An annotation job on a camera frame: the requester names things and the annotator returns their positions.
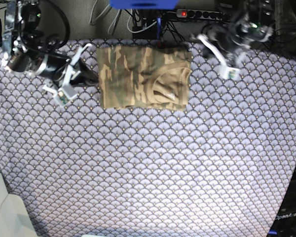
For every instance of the blue mount bracket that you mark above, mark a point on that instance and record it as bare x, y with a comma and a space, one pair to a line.
144, 4

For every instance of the purple fan-pattern tablecloth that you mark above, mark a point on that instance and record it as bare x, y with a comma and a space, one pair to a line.
220, 168

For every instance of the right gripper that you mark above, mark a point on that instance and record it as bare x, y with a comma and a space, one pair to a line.
51, 66

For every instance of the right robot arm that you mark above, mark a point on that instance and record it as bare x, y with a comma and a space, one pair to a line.
27, 50

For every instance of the camouflage T-shirt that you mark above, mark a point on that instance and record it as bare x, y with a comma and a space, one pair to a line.
146, 77

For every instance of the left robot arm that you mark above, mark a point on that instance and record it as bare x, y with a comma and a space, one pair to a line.
259, 11

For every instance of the black OpenArm base box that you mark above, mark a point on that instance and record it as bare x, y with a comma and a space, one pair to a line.
285, 222

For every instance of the blue clamp handle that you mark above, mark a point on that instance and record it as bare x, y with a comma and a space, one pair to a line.
159, 27

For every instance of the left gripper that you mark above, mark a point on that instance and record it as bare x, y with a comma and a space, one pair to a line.
230, 44

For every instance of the black power strip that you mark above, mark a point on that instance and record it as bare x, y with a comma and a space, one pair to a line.
201, 15

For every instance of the light grey plastic furniture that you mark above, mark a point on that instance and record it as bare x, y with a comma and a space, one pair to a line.
14, 218

